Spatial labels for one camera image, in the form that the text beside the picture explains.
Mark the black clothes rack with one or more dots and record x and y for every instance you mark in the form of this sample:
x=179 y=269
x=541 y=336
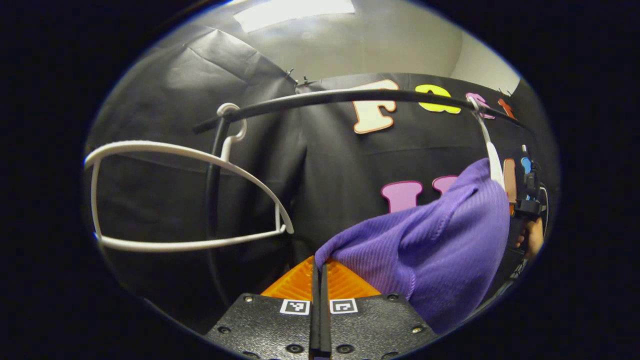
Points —
x=325 y=97

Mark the white hanger with tape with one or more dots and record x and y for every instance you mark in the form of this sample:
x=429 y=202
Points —
x=492 y=155

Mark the purple knit cardigan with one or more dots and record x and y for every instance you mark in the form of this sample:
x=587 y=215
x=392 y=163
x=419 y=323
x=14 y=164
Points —
x=440 y=250

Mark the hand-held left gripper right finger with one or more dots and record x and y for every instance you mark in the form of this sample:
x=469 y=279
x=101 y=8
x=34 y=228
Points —
x=365 y=325

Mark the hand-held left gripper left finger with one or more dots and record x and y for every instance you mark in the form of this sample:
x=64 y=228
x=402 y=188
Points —
x=270 y=325

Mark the white empty clothes hanger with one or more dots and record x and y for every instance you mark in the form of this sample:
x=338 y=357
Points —
x=165 y=148

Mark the ceiling light panel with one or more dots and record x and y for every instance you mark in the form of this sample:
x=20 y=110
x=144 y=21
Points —
x=295 y=12

